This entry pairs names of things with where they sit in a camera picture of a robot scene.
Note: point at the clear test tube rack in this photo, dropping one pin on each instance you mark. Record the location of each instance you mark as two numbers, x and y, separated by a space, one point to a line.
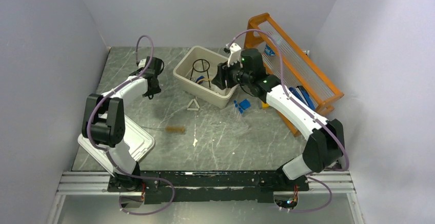
234 120

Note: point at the yellow grey sponge block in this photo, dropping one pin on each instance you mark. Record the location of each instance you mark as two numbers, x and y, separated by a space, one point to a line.
264 105

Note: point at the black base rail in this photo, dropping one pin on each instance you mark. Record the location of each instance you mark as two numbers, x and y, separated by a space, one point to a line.
199 186

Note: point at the blue plastic scoop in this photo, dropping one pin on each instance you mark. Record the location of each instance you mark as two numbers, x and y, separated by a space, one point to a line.
244 104

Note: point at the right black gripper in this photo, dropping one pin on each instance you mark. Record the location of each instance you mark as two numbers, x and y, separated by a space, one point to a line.
219 79

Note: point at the blue white cup on shelf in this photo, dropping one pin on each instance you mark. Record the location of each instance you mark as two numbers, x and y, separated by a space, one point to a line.
269 51

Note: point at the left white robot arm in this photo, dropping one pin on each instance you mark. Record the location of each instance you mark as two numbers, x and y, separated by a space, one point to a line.
113 140

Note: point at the orange wooden shelf rack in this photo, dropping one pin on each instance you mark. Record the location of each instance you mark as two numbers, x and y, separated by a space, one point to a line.
299 69

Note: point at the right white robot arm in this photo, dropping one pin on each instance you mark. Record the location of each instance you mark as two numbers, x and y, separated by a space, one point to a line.
325 138

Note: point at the white clay triangle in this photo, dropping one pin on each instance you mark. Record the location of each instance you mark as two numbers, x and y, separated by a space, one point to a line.
193 105

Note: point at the beige plastic bin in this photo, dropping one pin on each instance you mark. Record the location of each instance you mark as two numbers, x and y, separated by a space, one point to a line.
182 72

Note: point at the yellow rubber tube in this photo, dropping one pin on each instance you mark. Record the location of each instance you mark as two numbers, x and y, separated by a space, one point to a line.
207 83

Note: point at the blue folder on shelf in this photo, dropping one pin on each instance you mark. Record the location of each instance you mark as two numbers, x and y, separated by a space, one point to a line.
301 93

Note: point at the white bin lid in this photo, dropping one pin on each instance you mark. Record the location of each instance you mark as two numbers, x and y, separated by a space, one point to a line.
140 143

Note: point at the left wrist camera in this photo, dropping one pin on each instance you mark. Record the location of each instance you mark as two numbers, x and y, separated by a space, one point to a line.
142 63

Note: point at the brown test tube brush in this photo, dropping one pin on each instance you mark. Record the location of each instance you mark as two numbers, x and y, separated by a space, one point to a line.
168 129

